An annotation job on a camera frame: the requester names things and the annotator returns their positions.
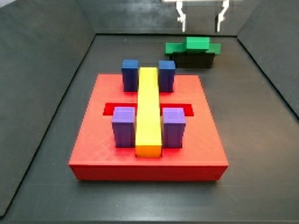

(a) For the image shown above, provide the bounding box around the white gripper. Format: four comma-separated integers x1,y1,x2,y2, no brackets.
162,0,230,32

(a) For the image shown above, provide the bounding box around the green stepped block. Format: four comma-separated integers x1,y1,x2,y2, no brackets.
165,37,221,55

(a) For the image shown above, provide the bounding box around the red base board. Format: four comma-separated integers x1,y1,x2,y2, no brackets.
70,74,230,181

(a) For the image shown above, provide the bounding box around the right dark blue block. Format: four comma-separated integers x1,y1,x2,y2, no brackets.
159,60,175,93

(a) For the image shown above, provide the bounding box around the dark blue block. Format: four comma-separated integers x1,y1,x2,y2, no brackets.
159,60,175,93
122,59,139,92

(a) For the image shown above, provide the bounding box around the left dark blue block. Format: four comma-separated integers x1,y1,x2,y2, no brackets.
122,59,139,92

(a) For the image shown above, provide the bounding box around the right purple block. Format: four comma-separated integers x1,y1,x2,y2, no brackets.
163,108,186,148

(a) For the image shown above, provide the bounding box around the purple block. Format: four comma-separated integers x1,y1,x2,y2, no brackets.
163,108,186,148
112,107,137,148

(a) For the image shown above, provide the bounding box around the left purple block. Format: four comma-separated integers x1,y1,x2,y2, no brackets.
112,107,137,148

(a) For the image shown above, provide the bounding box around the yellow long bar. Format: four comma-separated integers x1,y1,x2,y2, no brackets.
135,67,163,158

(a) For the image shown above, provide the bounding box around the black fixture bracket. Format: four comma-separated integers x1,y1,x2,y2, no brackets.
170,52,215,68

